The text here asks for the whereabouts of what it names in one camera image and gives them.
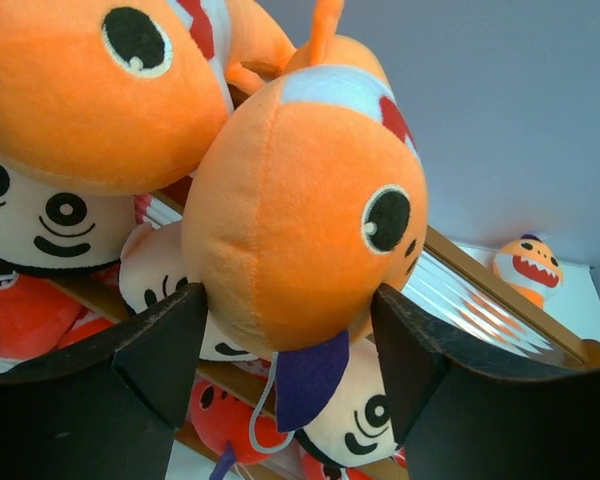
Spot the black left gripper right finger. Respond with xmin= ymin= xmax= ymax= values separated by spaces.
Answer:
xmin=371 ymin=285 xmax=600 ymax=480

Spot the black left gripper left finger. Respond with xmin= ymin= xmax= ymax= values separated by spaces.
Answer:
xmin=0 ymin=284 xmax=207 ymax=479

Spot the red shark plush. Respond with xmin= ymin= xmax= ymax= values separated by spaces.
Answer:
xmin=0 ymin=262 xmax=113 ymax=373
xmin=188 ymin=380 xmax=292 ymax=479
xmin=298 ymin=447 xmax=371 ymax=480

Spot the boy doll table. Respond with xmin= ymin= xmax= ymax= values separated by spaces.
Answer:
xmin=295 ymin=340 xmax=400 ymax=468

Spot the boy doll black hair front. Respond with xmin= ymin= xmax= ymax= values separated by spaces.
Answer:
xmin=118 ymin=221 xmax=256 ymax=362

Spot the orange shark plush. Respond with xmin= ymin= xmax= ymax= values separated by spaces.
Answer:
xmin=181 ymin=1 xmax=428 ymax=438
xmin=0 ymin=0 xmax=295 ymax=195
xmin=492 ymin=234 xmax=564 ymax=309

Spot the brown wooden toy shelf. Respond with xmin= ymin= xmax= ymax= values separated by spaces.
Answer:
xmin=44 ymin=189 xmax=600 ymax=480

